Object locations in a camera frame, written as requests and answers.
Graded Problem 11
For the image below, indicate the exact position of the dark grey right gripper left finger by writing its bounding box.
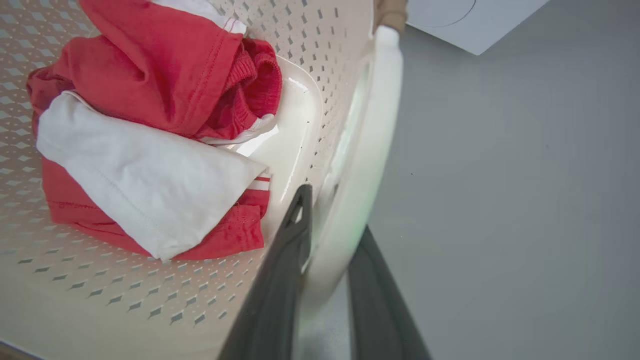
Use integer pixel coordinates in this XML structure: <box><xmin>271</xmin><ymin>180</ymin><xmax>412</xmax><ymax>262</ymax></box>
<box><xmin>218</xmin><ymin>184</ymin><xmax>314</xmax><ymax>360</ymax></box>

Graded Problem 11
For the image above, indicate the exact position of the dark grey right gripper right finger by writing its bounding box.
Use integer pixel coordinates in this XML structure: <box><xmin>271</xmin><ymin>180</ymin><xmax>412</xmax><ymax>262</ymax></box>
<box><xmin>347</xmin><ymin>226</ymin><xmax>433</xmax><ymax>360</ymax></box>

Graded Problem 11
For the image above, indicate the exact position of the white perforated plastic laundry basket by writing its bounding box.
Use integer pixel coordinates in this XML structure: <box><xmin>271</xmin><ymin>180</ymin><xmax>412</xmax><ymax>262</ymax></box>
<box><xmin>0</xmin><ymin>0</ymin><xmax>405</xmax><ymax>360</ymax></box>

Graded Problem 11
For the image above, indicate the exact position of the red and white shirt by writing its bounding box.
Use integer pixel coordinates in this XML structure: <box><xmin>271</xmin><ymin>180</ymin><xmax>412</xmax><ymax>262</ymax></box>
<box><xmin>26</xmin><ymin>0</ymin><xmax>283</xmax><ymax>263</ymax></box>

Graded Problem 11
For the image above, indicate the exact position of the white paper sheet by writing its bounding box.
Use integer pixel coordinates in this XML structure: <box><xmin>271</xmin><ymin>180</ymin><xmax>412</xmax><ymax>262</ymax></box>
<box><xmin>406</xmin><ymin>0</ymin><xmax>551</xmax><ymax>56</ymax></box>

